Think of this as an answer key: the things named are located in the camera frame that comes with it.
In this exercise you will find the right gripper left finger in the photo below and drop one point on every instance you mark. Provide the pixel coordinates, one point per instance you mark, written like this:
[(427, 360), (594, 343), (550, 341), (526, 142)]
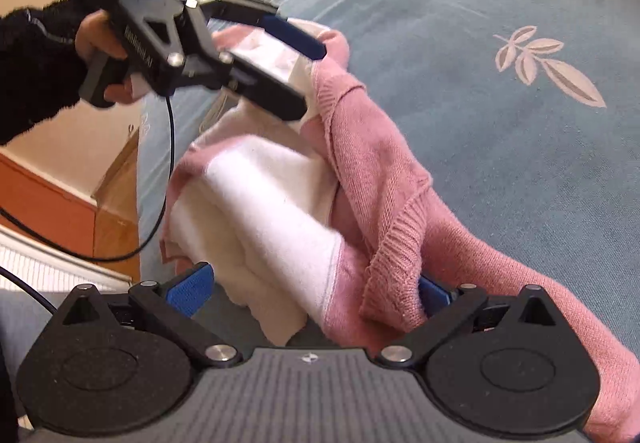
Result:
[(166, 310)]

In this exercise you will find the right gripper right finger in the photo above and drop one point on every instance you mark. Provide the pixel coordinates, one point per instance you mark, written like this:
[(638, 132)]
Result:
[(449, 311)]

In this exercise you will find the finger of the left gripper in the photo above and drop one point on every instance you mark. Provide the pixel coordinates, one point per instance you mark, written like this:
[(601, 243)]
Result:
[(263, 89), (264, 15)]

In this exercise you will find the pink and cream sweater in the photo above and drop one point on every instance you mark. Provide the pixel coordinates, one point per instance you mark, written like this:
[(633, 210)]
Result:
[(332, 220)]

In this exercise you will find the black sleeve forearm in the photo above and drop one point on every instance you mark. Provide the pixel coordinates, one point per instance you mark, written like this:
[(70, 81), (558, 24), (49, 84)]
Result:
[(41, 72)]

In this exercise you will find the person's left hand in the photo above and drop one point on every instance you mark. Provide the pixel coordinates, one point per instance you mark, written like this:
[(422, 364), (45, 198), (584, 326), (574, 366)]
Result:
[(107, 82)]

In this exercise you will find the wooden nightstand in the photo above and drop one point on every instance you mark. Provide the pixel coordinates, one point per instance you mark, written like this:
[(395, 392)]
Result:
[(105, 228)]

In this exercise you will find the blue floral bed sheet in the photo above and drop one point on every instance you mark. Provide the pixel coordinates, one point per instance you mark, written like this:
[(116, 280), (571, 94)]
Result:
[(524, 112)]

